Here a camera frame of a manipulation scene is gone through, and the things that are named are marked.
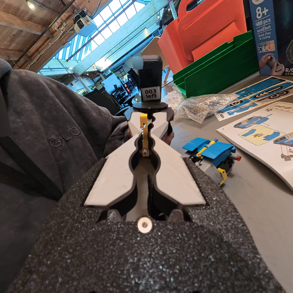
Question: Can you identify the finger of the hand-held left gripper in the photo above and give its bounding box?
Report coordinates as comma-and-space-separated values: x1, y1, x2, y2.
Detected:
127, 112, 142, 138
150, 112, 169, 139

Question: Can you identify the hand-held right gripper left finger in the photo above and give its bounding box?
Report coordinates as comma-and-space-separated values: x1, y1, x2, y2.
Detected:
84, 133, 141, 216

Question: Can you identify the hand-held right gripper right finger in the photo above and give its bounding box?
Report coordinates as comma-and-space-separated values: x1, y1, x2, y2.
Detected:
148, 133, 206, 217

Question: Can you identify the yellow toothed rack piece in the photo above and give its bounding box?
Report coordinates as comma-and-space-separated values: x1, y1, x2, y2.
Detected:
139, 113, 151, 157

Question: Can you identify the blue brick toy car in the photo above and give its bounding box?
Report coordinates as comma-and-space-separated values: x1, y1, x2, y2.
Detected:
182, 137, 242, 186

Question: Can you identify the person's left forearm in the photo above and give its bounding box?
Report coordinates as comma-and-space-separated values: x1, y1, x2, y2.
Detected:
103, 114, 130, 158

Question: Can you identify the grey desk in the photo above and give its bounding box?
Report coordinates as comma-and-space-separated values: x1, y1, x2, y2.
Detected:
128, 71, 293, 293

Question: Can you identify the crumpled clear plastic bag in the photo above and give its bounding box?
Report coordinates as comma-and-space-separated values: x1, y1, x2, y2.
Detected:
175, 93, 239, 124
162, 83, 186, 111

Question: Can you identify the wooden laptop stand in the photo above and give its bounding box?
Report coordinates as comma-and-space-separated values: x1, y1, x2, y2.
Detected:
140, 36, 175, 85

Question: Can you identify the bright green plastic bin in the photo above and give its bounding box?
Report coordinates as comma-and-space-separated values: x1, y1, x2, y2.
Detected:
172, 30, 260, 99

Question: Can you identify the orange plastic bin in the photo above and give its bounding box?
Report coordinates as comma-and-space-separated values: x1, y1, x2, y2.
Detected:
157, 0, 248, 75

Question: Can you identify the person's dark grey clothing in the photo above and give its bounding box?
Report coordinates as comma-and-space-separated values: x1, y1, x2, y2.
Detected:
0, 58, 128, 293

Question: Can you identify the white ceiling-mounted unit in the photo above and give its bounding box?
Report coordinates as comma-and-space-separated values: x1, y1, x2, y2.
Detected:
73, 10, 98, 37

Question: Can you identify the blue sticker sheet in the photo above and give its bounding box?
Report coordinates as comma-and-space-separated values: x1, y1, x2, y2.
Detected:
214, 76, 293, 122

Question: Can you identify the open instruction booklet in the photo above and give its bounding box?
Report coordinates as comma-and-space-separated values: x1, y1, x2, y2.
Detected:
216, 101, 293, 191

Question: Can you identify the dark blue toy box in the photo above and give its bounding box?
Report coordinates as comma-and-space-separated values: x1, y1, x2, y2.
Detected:
244, 0, 293, 76

